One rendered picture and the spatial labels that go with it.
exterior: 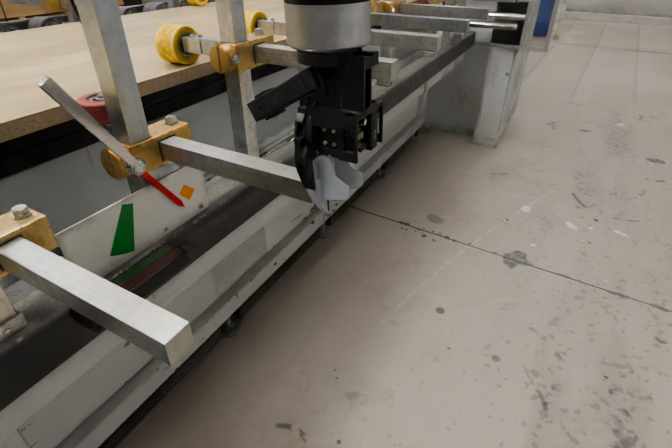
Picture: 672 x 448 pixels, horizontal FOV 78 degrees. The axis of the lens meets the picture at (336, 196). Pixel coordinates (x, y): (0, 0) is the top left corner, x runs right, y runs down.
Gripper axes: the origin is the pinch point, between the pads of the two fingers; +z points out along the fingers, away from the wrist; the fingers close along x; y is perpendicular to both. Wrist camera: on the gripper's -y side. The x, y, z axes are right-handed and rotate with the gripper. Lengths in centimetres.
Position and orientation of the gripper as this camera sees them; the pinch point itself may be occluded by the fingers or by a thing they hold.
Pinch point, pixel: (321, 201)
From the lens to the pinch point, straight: 56.3
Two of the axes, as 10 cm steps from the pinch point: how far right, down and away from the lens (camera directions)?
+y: 8.7, 2.2, -4.4
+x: 4.9, -4.5, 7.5
